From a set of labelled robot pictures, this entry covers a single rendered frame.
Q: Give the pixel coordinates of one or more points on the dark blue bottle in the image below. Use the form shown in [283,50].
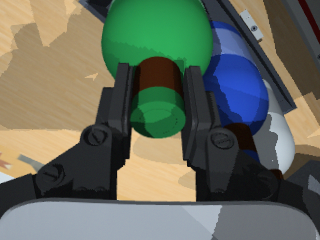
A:
[241,95]

